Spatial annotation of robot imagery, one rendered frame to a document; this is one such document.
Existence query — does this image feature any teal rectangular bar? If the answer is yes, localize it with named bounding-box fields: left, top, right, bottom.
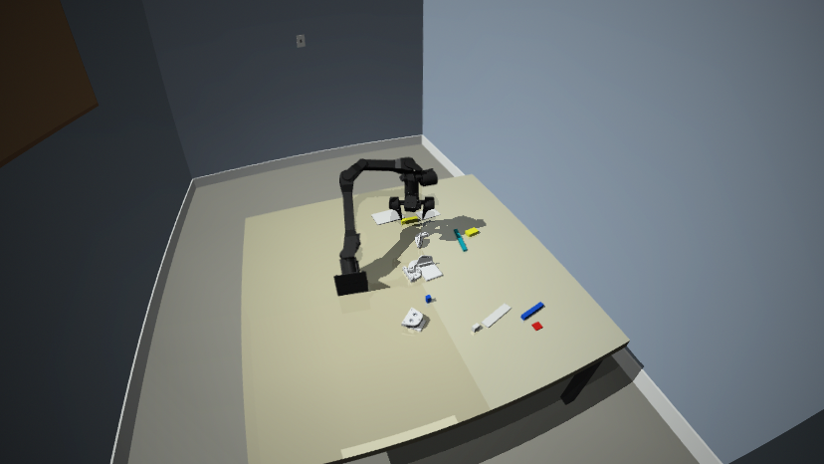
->
left=454, top=229, right=467, bottom=252

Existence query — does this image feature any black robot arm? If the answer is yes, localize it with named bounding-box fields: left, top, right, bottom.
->
left=339, top=157, right=438, bottom=275

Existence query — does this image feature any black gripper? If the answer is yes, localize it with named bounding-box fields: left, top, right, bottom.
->
left=389, top=188, right=435, bottom=220

